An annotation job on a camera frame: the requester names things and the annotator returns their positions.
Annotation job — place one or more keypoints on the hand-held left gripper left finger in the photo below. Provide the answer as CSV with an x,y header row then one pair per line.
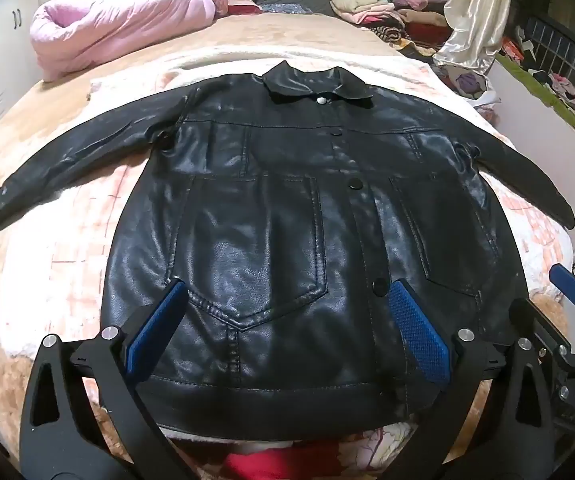
x,y
160,325

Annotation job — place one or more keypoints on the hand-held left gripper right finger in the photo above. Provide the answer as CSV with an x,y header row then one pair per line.
x,y
417,330

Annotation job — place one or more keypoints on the black leather jacket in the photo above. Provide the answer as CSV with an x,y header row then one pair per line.
x,y
277,240

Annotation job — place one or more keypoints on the clothes on windowsill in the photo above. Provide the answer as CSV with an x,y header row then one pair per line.
x,y
567,92

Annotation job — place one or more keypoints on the bag of clothes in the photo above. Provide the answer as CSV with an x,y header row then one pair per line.
x,y
467,85

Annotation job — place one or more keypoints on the pile of folded clothes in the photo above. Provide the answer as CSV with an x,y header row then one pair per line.
x,y
382,10

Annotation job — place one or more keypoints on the white and orange printed blanket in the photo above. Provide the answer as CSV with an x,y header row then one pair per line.
x,y
67,260

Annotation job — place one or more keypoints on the green windowsill cover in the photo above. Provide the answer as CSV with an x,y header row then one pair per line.
x,y
522,77

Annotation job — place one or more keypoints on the black window grille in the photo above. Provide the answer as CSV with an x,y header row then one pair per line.
x,y
562,45

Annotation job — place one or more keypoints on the bed with beige sheet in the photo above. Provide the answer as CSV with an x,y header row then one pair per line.
x,y
117,57

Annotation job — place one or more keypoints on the cream satin curtain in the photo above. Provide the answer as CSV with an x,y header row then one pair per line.
x,y
477,15

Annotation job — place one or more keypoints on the pink quilt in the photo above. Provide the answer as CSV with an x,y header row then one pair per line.
x,y
117,20

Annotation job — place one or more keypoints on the red folded cloth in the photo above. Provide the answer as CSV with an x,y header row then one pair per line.
x,y
245,9

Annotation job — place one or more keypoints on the blue floral cloth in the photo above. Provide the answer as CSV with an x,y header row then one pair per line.
x,y
285,8

